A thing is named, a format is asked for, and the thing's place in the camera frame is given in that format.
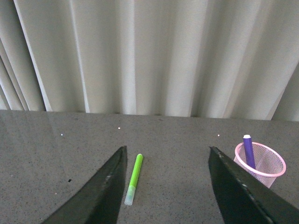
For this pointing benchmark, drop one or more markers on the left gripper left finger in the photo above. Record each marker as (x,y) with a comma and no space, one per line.
(99,200)

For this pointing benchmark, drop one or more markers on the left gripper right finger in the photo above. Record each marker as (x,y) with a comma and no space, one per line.
(242,199)

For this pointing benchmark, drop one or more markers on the purple highlighter pen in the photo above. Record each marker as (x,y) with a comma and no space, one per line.
(248,147)

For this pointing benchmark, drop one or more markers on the pink mesh pen cup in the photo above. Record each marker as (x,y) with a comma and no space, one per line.
(269,164)

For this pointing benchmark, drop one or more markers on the green highlighter pen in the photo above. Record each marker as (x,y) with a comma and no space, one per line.
(133,180)

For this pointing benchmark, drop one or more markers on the white pleated curtain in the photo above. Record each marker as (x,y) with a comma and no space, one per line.
(187,58)

